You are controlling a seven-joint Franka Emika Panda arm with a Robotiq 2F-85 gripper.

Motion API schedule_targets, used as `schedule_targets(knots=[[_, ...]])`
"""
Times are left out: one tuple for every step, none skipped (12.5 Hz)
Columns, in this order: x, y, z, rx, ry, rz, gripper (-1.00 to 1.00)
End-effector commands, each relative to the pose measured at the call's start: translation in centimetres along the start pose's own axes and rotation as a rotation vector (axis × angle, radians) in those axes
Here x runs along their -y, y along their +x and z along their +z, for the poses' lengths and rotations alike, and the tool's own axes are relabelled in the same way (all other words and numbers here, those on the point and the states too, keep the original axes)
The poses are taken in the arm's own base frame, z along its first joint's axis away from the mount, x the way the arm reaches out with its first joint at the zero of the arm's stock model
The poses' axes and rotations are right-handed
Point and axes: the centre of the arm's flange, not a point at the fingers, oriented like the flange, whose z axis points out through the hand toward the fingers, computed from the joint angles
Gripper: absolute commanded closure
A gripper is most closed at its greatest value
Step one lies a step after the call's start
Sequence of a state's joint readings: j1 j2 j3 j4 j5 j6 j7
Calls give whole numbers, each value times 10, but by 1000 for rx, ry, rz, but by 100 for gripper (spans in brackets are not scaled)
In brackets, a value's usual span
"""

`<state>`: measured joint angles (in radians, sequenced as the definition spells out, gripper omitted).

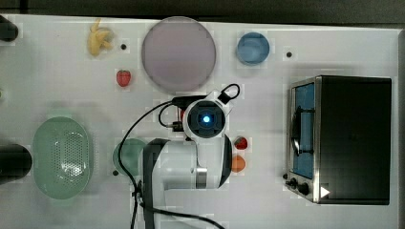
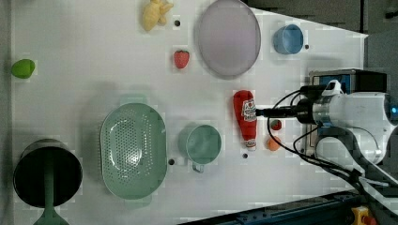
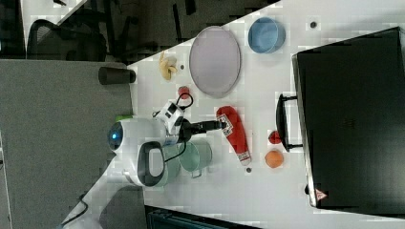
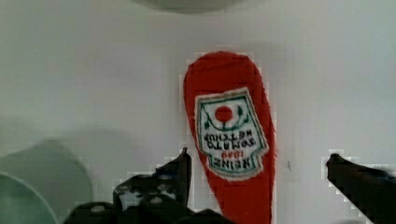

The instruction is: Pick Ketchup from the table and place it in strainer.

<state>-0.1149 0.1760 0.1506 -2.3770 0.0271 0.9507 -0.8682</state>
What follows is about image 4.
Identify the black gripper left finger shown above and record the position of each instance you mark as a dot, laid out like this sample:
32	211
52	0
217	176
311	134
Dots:
171	181

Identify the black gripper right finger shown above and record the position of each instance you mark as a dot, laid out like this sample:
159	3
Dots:
371	190

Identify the red plush ketchup bottle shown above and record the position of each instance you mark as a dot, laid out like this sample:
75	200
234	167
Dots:
231	125

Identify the green plastic strainer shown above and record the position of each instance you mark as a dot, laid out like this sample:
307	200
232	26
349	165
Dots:
42	185

